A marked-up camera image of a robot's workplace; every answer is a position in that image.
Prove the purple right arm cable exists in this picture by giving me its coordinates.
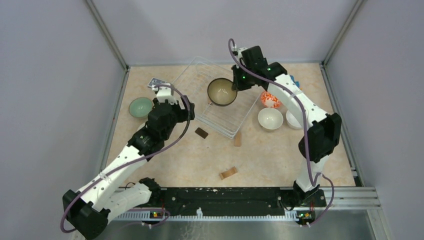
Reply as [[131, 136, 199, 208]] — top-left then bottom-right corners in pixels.
[[227, 38, 335, 228]]

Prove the blue playing card box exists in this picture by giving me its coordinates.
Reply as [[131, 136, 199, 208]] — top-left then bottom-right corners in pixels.
[[147, 77, 164, 89]]

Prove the arched wooden block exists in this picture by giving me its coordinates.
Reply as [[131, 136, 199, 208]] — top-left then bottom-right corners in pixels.
[[219, 166, 238, 180]]

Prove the dark brown block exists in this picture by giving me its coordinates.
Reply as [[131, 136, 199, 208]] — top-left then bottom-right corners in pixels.
[[195, 127, 209, 139]]

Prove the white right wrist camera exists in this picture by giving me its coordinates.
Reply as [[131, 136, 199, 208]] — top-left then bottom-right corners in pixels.
[[230, 46, 247, 58]]

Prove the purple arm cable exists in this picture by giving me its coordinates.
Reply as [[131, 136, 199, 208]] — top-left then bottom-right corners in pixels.
[[227, 38, 335, 228], [59, 83, 192, 234]]

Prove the white orange pattern bowl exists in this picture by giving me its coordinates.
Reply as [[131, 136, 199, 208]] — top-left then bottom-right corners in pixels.
[[260, 91, 282, 109]]

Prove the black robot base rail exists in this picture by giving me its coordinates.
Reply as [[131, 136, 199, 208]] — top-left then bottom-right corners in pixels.
[[137, 187, 327, 217]]

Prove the large white bowl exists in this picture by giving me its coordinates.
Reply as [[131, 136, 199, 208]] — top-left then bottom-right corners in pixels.
[[137, 122, 146, 131]]

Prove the small white bowl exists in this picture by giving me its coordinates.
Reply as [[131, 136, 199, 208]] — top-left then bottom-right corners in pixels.
[[285, 110, 304, 130]]

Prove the colourful toy block car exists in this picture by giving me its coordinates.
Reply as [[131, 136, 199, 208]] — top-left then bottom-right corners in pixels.
[[290, 75, 302, 90]]

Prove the light wooden block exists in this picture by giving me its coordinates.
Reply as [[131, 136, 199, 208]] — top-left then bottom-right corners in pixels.
[[233, 131, 242, 147]]

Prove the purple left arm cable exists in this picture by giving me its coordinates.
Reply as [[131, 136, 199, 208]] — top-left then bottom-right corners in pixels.
[[59, 83, 192, 234]]

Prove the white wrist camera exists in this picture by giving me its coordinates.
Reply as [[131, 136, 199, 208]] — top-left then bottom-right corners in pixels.
[[152, 83, 177, 105], [230, 46, 247, 58]]

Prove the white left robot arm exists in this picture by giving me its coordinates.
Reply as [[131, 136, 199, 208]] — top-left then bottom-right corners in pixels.
[[59, 94, 195, 240]]

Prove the light green celadon bowl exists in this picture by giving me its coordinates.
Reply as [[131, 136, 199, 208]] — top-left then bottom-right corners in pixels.
[[128, 97, 153, 119]]

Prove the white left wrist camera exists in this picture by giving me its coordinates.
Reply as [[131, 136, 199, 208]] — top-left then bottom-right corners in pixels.
[[152, 83, 177, 105]]

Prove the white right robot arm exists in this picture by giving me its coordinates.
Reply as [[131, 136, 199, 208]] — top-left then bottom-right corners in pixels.
[[228, 41, 342, 206]]

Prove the beige flower pattern bowl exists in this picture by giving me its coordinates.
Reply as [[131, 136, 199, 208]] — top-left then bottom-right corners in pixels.
[[257, 107, 284, 132]]

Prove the dark teal bowl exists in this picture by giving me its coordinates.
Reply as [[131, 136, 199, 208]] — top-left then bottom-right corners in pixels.
[[207, 78, 238, 107]]

